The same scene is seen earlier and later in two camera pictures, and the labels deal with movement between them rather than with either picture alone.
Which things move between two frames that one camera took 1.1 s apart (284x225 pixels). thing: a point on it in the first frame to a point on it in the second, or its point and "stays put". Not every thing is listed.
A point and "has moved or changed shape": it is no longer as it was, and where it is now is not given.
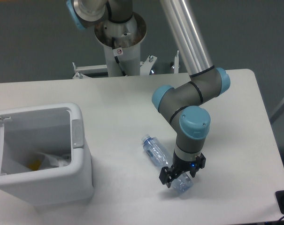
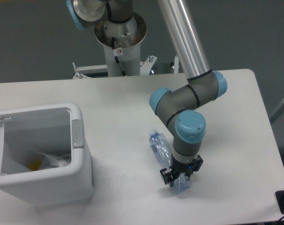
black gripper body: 180,165 stays put
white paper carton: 49,161 stays put
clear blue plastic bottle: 162,154 has moved or changed shape
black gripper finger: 167,175 stays put
